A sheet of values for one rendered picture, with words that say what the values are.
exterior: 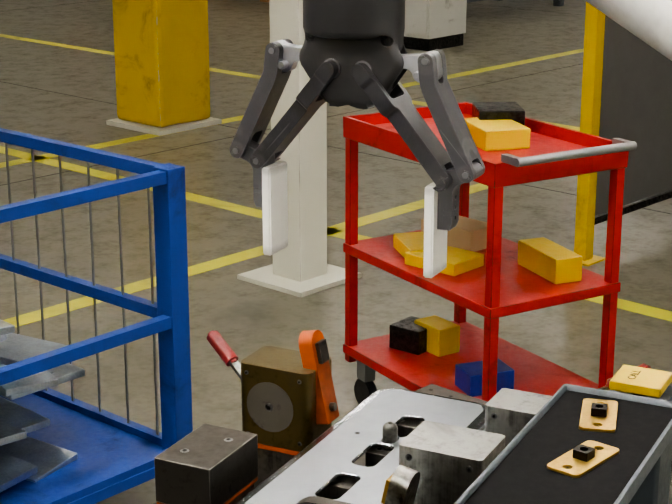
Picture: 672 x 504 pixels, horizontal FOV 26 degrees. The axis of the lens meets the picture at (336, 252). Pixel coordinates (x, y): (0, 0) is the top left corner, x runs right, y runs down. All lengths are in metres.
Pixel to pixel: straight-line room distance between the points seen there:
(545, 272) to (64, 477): 1.44
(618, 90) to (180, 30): 3.33
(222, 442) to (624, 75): 4.61
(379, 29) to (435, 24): 10.88
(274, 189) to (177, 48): 7.62
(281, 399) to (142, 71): 6.85
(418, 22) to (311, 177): 6.27
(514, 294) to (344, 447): 2.16
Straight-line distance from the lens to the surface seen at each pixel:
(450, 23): 12.09
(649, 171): 6.58
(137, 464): 3.81
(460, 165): 1.06
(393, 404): 2.03
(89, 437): 4.04
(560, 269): 4.11
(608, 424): 1.58
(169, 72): 8.72
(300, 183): 5.69
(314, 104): 1.10
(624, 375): 1.73
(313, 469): 1.84
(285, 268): 5.84
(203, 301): 5.65
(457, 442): 1.65
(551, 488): 1.43
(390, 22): 1.06
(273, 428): 2.03
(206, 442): 1.85
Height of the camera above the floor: 1.77
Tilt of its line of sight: 16 degrees down
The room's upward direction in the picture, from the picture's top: straight up
